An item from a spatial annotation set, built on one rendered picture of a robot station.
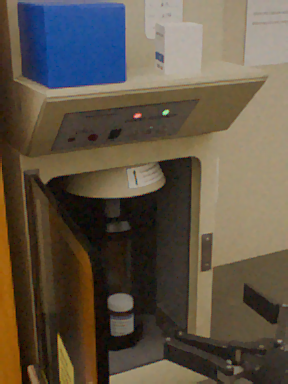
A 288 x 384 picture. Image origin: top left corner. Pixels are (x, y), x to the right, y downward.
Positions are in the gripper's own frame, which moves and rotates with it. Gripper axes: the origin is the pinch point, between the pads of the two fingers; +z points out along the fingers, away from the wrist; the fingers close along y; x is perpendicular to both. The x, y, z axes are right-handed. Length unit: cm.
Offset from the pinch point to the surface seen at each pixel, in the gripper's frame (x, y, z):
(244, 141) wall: -2, -49, 64
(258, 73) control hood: -28.3, -11.9, 8.6
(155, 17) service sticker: -34.9, -1.9, 19.4
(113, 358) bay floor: 20.9, 4.2, 23.3
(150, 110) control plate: -24.3, 3.1, 10.9
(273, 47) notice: -24, -55, 64
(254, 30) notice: -28, -49, 64
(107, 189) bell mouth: -10.4, 4.9, 22.0
